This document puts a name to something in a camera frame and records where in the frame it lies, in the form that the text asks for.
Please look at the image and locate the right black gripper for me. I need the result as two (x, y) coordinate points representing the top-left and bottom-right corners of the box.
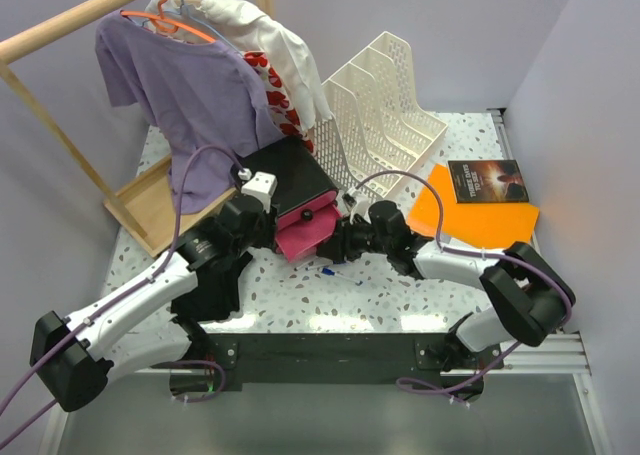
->
(317, 215), (392, 264)

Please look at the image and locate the pink drawer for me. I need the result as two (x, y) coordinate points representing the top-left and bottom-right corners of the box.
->
(277, 190), (337, 230)
(275, 204), (341, 262)

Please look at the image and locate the pink top drawer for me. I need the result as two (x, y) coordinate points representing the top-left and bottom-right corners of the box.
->
(277, 190), (337, 230)

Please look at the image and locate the black drawer cabinet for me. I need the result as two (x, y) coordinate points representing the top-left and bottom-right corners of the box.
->
(240, 136), (338, 224)

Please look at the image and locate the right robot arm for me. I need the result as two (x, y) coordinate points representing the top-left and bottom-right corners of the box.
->
(317, 201), (576, 371)

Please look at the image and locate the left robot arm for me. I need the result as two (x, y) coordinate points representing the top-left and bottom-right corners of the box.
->
(30, 195), (278, 412)

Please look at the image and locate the blue whiteboard marker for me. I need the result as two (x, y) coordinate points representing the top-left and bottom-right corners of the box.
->
(321, 267), (363, 286)

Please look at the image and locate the wooden clothes rack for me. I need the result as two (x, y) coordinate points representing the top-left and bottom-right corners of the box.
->
(0, 0), (276, 256)

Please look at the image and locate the white plastic file organizer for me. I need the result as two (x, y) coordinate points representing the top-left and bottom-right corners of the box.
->
(315, 31), (448, 192)

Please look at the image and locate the red floral white garment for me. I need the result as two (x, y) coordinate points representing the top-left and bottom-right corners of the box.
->
(242, 51), (315, 153)

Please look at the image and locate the purple t-shirt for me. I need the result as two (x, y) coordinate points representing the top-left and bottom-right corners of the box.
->
(95, 13), (283, 214)

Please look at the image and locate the orange clip folder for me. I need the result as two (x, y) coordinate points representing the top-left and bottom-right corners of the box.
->
(427, 165), (539, 249)

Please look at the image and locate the dark hardcover book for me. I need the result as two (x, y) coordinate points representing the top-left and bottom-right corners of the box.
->
(447, 160), (529, 204)

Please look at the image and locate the orange clothes hanger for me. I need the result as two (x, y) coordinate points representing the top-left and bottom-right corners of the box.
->
(120, 0), (215, 43)

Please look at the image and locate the white shirt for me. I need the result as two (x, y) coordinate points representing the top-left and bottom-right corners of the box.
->
(144, 0), (334, 132)

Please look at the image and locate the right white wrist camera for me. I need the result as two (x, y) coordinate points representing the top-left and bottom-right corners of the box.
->
(343, 187), (370, 222)

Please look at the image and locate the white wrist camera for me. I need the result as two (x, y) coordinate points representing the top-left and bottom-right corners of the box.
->
(241, 172), (277, 213)
(343, 187), (370, 222)

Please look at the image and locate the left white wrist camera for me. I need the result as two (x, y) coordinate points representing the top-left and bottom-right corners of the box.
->
(241, 172), (277, 213)

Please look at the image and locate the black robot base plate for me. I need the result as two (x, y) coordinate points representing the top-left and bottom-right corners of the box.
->
(185, 332), (501, 391)

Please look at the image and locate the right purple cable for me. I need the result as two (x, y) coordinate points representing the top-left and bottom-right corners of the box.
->
(349, 169), (576, 406)

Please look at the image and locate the aluminium frame rail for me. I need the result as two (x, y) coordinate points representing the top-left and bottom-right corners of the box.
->
(487, 107), (616, 455)

